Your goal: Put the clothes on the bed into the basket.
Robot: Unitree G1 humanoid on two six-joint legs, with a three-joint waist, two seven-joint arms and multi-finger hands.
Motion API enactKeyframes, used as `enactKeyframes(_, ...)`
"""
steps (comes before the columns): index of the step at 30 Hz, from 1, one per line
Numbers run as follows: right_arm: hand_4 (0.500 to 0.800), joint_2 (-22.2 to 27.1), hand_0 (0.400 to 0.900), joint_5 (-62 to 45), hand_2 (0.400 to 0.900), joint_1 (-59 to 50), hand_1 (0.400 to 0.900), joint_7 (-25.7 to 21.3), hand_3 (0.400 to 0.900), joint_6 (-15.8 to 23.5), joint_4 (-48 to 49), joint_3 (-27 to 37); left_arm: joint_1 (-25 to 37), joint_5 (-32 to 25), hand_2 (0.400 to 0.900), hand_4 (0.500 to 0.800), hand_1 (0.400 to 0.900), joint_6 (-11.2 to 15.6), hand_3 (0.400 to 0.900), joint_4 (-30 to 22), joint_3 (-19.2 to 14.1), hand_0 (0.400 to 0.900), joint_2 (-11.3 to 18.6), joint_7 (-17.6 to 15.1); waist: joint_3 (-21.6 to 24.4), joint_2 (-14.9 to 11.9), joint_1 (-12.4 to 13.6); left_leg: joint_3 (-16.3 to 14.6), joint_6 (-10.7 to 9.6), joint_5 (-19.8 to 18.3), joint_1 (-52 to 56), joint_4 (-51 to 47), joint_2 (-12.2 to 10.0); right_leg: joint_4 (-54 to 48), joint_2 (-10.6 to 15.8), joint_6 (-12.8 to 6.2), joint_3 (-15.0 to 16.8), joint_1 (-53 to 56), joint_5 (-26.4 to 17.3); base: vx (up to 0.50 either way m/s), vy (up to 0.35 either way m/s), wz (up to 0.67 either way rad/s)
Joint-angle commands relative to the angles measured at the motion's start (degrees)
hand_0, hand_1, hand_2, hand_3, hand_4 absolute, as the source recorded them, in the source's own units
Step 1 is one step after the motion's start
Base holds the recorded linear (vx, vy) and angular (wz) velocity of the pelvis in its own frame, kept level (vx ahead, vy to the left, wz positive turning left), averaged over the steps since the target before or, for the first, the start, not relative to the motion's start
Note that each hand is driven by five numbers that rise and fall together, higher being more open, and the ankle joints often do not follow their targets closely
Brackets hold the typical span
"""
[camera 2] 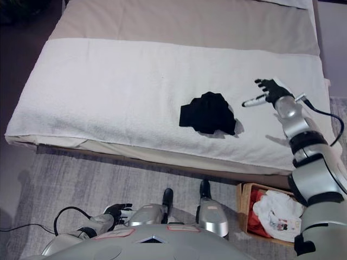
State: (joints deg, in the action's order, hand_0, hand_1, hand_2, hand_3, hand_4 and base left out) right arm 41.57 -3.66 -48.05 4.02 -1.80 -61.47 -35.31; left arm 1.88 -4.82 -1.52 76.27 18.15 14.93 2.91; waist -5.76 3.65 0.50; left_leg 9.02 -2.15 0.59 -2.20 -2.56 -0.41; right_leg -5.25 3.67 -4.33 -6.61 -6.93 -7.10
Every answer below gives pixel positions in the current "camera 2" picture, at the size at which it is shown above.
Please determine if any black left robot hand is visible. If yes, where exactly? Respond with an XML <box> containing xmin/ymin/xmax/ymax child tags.
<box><xmin>104</xmin><ymin>203</ymin><xmax>133</xmax><ymax>225</ymax></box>

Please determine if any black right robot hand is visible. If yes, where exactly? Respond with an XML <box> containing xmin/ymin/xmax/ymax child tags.
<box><xmin>242</xmin><ymin>77</ymin><xmax>293</xmax><ymax>108</ymax></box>

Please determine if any black garment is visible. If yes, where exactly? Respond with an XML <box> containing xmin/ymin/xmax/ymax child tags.
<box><xmin>178</xmin><ymin>91</ymin><xmax>243</xmax><ymax>139</ymax></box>

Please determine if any white bed sheet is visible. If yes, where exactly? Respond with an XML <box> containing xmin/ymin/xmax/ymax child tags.
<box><xmin>256</xmin><ymin>0</ymin><xmax>312</xmax><ymax>10</ymax></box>

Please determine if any wicker laundry basket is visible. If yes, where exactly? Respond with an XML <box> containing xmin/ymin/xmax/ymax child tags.
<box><xmin>235</xmin><ymin>183</ymin><xmax>307</xmax><ymax>247</ymax></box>

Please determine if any grey robot torso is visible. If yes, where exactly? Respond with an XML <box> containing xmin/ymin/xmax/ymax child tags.
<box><xmin>20</xmin><ymin>223</ymin><xmax>255</xmax><ymax>260</ymax></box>

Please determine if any silver right robot leg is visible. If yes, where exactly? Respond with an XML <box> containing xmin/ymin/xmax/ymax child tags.
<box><xmin>195</xmin><ymin>180</ymin><xmax>229</xmax><ymax>239</ymax></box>

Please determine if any white printed garment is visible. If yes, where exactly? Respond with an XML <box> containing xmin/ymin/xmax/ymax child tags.
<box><xmin>253</xmin><ymin>190</ymin><xmax>306</xmax><ymax>242</ymax></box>

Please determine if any beige duvet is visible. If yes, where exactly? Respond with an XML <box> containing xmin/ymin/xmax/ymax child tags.
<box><xmin>48</xmin><ymin>0</ymin><xmax>320</xmax><ymax>56</ymax></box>

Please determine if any white terry blanket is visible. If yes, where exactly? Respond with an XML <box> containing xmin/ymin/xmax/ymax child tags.
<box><xmin>4</xmin><ymin>38</ymin><xmax>339</xmax><ymax>176</ymax></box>

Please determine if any red garment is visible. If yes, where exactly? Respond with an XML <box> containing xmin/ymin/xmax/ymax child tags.
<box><xmin>248</xmin><ymin>188</ymin><xmax>272</xmax><ymax>239</ymax></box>

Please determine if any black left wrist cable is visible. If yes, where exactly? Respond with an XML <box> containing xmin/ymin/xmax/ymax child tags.
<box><xmin>53</xmin><ymin>206</ymin><xmax>93</xmax><ymax>236</ymax></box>

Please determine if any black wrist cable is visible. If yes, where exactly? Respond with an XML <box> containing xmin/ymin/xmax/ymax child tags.
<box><xmin>295</xmin><ymin>93</ymin><xmax>342</xmax><ymax>147</ymax></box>
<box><xmin>53</xmin><ymin>206</ymin><xmax>93</xmax><ymax>236</ymax></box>

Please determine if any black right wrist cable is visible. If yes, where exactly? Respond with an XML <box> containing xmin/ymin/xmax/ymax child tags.
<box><xmin>295</xmin><ymin>93</ymin><xmax>342</xmax><ymax>147</ymax></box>

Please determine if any thin black floor cable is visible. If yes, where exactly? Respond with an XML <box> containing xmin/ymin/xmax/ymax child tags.
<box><xmin>0</xmin><ymin>223</ymin><xmax>55</xmax><ymax>234</ymax></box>

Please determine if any bed with brown frame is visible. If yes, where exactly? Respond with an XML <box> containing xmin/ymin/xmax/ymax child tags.
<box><xmin>4</xmin><ymin>0</ymin><xmax>333</xmax><ymax>190</ymax></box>

